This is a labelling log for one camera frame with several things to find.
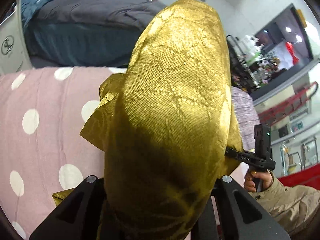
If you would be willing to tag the gold brocade padded jacket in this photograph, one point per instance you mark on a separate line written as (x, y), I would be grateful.
(164, 126)

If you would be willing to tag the beige jacket sleeve forearm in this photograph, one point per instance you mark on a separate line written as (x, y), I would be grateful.
(294, 208)

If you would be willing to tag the person's right hand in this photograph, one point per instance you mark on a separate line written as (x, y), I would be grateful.
(255, 179)

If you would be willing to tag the purple textured blanket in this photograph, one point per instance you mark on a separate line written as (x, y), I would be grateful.
(246, 115)

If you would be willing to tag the red floor mat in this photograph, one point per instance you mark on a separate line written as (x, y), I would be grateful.
(308, 178)

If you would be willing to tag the dark blue covered bed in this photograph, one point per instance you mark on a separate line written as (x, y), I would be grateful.
(89, 33)

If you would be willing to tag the pink polka dot bedsheet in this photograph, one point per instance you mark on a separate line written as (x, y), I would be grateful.
(42, 152)

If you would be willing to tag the white medical device cart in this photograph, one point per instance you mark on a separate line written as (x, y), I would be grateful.
(14, 54)

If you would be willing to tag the black wire rack shelf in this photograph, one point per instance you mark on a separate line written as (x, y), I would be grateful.
(241, 75)

